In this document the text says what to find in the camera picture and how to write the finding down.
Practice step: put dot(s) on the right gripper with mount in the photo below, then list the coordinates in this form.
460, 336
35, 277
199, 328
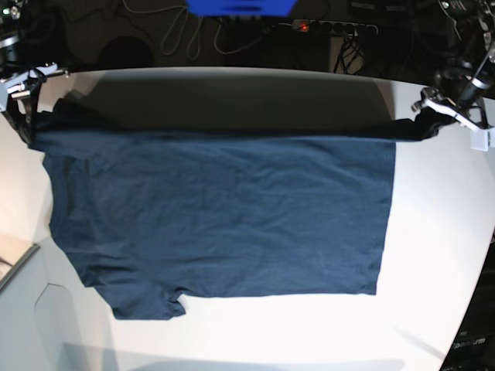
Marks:
23, 102

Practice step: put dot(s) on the black power strip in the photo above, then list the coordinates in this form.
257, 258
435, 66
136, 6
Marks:
324, 27

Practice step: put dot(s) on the dark blue t-shirt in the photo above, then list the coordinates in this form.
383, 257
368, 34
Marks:
147, 216

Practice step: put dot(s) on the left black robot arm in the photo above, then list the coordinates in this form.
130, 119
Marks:
456, 94

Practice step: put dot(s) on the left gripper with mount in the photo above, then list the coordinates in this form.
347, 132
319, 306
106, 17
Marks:
436, 111

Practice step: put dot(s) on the blue plastic bin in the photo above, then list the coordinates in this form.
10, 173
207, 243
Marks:
214, 8

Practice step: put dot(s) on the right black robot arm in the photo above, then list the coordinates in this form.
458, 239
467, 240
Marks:
30, 34

